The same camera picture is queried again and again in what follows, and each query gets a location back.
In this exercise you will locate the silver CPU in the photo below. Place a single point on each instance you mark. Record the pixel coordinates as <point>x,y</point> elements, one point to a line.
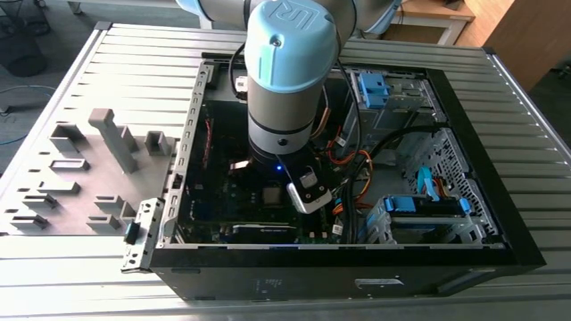
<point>273,195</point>

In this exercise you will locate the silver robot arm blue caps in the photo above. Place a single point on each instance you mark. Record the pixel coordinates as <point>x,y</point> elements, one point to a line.
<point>286,100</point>

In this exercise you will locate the grey power supply unit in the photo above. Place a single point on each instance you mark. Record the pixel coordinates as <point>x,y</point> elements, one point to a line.
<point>227,123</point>

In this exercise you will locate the dark green motherboard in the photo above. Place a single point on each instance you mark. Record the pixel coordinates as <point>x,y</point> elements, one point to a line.
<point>214,200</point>

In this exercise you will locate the black graphics card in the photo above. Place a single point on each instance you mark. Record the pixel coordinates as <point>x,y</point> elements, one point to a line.
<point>263,230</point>

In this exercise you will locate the black RAM slot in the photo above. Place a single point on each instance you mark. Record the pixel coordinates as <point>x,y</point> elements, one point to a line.
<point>308,224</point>
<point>322,224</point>

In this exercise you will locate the black open PC case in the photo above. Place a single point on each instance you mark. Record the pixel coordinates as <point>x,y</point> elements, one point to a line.
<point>304,267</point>

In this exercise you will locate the hard disk in blue carrier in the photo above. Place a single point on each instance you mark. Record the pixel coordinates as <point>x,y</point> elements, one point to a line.
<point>402,203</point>

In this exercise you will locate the blue drive bay latch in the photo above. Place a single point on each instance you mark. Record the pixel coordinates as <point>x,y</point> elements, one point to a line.
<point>373,88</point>

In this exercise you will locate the grey metal drive cage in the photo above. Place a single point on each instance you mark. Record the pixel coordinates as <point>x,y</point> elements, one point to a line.
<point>402,117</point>

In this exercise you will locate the grey parts rack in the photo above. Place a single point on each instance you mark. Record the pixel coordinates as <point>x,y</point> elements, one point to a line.
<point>90,200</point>

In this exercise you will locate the white framed wooden desk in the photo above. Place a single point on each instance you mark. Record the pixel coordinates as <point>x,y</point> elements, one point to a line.
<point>429,15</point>

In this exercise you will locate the black round bin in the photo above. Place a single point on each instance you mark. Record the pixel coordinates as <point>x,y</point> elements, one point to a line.
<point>27,63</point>

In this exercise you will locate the wooden cabinet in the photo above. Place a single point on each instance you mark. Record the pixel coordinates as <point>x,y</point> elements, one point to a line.
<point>526,40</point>

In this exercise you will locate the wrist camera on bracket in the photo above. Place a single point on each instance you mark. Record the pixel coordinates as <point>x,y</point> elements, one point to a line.
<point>241,165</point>

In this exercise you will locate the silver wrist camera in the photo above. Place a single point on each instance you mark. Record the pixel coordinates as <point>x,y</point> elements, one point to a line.
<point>313,200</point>

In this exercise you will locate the grey hinged expansion bracket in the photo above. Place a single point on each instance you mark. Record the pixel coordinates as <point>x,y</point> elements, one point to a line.
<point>145,234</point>

